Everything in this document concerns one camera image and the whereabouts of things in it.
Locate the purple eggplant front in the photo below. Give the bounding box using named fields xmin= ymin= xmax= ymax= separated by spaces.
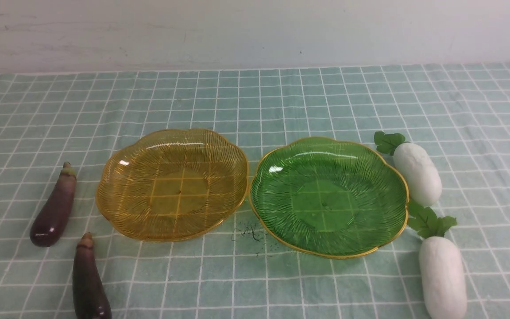
xmin=72 ymin=232 xmax=112 ymax=319

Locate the yellow glass plate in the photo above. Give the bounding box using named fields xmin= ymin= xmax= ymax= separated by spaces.
xmin=95 ymin=128 xmax=249 ymax=242

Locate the white radish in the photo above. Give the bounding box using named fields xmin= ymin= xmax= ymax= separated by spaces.
xmin=374 ymin=131 xmax=443 ymax=207
xmin=408 ymin=202 xmax=468 ymax=319

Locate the purple eggplant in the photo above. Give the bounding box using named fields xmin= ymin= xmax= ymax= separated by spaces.
xmin=72 ymin=232 xmax=112 ymax=319
xmin=30 ymin=162 xmax=77 ymax=248

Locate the green glass plate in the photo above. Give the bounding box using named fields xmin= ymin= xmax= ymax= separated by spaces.
xmin=249 ymin=137 xmax=410 ymax=259

